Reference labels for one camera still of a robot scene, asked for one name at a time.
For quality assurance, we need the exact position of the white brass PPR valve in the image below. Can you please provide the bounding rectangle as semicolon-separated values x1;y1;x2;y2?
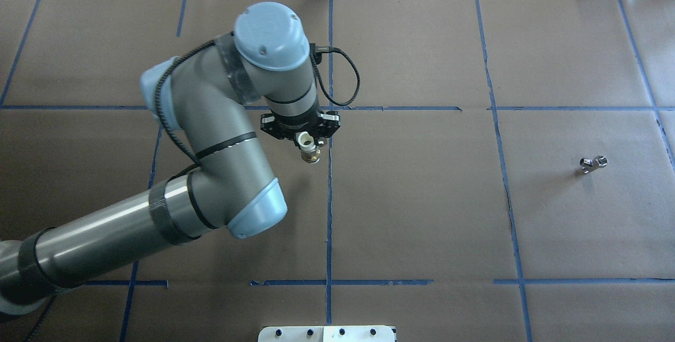
294;131;321;164

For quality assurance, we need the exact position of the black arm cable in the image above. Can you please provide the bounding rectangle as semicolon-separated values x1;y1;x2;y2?
310;43;361;108

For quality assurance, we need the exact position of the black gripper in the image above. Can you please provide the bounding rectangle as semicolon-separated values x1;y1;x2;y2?
260;111;341;140

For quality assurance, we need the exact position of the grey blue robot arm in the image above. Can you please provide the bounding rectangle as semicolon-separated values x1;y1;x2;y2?
2;2;340;322

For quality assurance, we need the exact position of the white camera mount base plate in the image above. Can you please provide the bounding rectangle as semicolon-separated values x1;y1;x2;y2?
257;325;398;341

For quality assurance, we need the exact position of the chrome metal pipe fitting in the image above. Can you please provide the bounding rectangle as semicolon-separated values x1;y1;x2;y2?
578;155;609;174

